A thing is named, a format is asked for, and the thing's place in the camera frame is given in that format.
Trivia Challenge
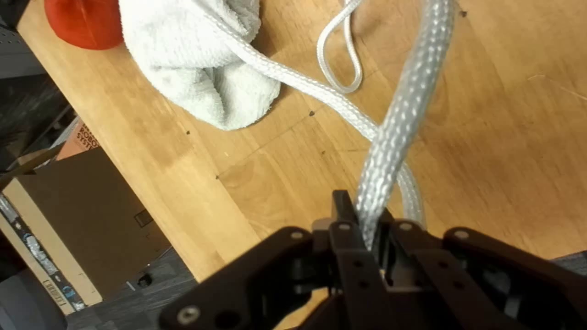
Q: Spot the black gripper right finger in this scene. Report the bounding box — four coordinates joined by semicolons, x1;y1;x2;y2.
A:
374;212;508;330

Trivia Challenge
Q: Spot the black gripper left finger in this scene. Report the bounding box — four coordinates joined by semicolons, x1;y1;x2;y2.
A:
329;190;397;330

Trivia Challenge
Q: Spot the white towel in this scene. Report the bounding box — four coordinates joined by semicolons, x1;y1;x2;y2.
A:
120;0;281;129

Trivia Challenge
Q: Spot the red plush tomato toy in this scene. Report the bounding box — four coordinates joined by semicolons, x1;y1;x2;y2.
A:
44;0;123;49

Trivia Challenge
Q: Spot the cardboard box on floor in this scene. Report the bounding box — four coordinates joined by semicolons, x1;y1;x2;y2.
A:
0;148;169;315

